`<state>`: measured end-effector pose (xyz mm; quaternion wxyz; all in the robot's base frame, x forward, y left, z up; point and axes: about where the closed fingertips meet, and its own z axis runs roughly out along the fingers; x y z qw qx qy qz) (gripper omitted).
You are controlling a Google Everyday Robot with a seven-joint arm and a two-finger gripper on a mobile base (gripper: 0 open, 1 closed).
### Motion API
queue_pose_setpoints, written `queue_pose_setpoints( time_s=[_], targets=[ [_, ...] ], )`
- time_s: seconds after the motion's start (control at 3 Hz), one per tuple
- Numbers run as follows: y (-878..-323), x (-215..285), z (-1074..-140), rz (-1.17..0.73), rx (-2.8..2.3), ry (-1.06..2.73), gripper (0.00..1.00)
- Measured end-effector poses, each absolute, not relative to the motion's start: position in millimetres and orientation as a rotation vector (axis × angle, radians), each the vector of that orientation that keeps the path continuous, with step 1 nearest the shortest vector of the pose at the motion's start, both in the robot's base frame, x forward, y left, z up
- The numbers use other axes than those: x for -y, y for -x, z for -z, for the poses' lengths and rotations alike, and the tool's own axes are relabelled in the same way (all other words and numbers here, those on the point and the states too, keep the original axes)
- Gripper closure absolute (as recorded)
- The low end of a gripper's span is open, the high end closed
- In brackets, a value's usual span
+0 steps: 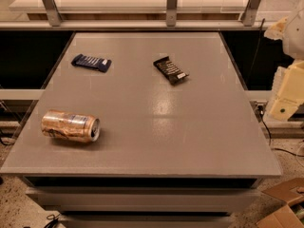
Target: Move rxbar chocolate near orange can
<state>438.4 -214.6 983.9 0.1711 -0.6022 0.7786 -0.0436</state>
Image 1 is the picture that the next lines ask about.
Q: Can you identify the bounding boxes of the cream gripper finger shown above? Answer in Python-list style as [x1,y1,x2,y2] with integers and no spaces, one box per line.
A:
[266,60,304,121]

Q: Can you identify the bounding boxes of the black chocolate rxbar wrapper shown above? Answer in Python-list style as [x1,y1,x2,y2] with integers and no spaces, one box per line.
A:
[153,56,188,86]

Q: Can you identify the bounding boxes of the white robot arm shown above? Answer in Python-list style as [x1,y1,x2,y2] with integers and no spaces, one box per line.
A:
[264,0,304,121]

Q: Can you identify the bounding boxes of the blue rxbar wrapper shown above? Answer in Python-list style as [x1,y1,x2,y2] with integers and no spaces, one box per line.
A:
[71,54,112,73]

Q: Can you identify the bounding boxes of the orange soda can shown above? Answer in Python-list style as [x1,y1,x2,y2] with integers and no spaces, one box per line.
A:
[41,109,100,143]

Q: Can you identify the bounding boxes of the cardboard box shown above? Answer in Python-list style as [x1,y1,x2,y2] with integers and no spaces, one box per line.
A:
[256,178,304,228]

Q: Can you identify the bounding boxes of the black cable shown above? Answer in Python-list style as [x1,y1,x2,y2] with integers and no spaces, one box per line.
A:
[257,106,304,159]

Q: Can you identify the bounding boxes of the metal frame railing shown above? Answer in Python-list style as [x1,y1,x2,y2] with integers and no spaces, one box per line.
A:
[0,0,286,30]

